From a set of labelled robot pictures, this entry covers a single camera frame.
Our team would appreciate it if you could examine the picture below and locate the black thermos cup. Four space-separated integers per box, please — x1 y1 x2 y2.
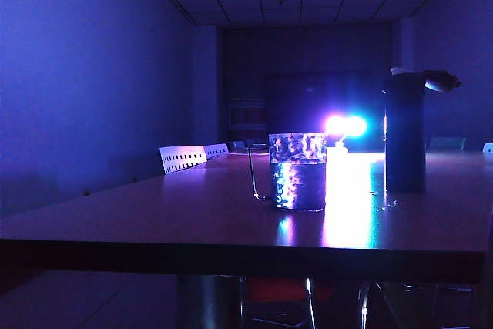
382 66 462 194

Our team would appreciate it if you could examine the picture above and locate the dark shelf cabinet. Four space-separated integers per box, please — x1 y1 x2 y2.
225 97 267 132

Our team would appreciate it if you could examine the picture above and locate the white perforated chair back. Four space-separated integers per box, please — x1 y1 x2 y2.
158 145 209 176

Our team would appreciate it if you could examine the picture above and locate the bright desk lamp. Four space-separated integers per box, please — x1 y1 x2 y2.
325 115 367 153

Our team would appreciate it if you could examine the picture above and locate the red chair with chrome legs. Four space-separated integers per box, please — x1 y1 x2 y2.
246 277 371 329

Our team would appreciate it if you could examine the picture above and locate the metal table leg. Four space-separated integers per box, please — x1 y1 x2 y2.
176 274 247 329

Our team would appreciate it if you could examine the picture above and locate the clear glass mug with handle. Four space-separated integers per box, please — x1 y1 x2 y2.
247 132 328 213

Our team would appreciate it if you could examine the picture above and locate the dark wall screen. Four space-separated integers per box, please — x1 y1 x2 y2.
265 72 386 141

